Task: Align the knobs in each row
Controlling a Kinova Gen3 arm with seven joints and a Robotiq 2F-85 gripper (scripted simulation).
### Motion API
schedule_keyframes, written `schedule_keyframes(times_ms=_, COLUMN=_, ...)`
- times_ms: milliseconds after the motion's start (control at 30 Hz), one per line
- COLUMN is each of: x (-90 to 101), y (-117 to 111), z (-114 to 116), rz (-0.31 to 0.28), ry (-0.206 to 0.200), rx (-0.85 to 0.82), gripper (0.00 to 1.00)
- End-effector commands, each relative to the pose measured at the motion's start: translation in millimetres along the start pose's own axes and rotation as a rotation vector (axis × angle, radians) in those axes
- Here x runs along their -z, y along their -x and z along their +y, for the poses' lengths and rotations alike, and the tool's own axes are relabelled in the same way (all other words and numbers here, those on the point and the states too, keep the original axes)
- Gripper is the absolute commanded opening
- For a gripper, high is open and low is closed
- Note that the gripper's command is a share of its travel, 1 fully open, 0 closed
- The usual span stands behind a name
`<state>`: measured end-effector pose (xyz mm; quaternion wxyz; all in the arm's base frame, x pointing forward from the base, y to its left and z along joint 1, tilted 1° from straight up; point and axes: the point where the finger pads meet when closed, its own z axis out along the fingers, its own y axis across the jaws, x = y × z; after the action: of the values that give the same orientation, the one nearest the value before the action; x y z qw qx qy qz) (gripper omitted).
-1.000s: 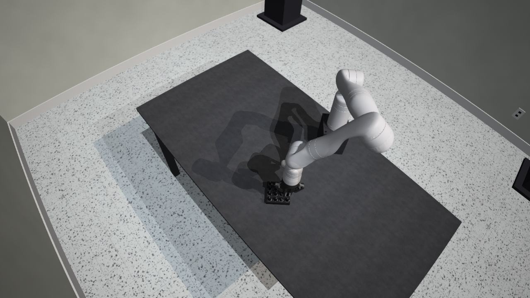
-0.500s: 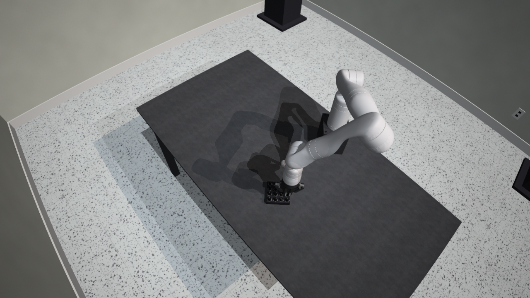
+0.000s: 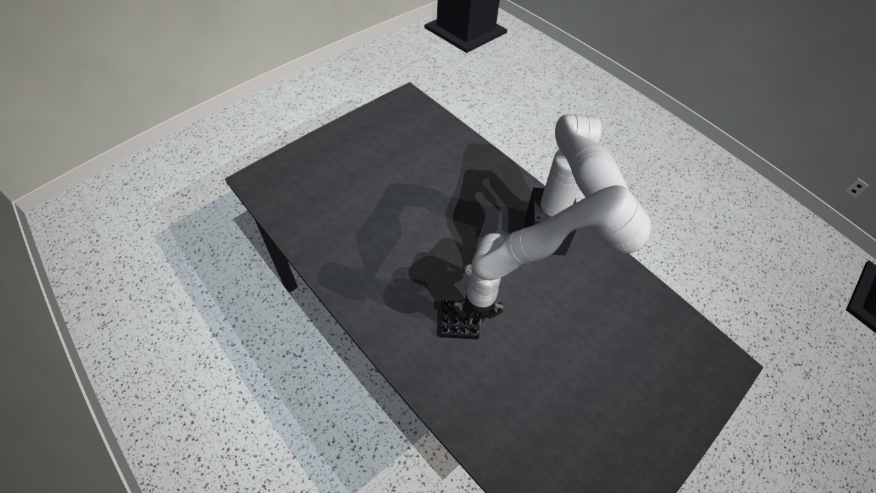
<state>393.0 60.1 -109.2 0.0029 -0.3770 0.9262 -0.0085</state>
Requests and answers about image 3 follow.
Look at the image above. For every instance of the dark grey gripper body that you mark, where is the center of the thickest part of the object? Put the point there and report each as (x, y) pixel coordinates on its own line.
(469, 306)

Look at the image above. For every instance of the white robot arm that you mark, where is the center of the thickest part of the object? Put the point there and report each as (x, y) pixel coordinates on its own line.
(613, 213)

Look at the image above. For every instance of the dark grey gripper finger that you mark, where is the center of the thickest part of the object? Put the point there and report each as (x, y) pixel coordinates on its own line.
(490, 314)
(458, 307)

